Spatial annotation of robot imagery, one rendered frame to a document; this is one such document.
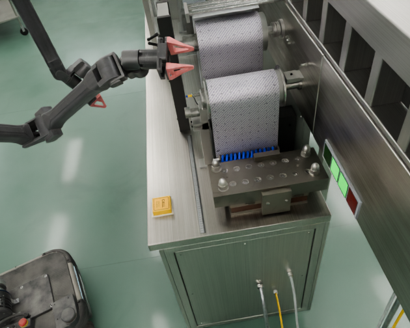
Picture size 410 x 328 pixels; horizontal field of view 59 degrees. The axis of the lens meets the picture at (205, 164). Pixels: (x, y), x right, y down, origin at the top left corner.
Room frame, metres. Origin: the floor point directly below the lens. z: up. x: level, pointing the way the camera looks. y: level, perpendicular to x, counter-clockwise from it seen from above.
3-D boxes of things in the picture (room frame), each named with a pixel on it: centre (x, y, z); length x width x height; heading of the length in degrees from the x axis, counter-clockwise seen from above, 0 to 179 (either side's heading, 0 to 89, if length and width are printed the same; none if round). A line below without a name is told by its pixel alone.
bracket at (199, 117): (1.09, 0.00, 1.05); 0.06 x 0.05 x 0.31; 91
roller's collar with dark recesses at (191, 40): (1.30, -0.02, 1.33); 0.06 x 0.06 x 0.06; 1
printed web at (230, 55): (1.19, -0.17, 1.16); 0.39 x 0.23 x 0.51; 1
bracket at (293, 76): (1.06, -0.34, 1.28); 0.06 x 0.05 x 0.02; 91
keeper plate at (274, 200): (0.78, -0.23, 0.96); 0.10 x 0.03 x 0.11; 91
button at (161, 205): (0.89, 0.19, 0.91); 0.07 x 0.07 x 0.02; 1
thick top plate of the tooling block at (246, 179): (0.88, -0.21, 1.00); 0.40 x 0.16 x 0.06; 91
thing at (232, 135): (0.99, -0.16, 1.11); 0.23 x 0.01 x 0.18; 91
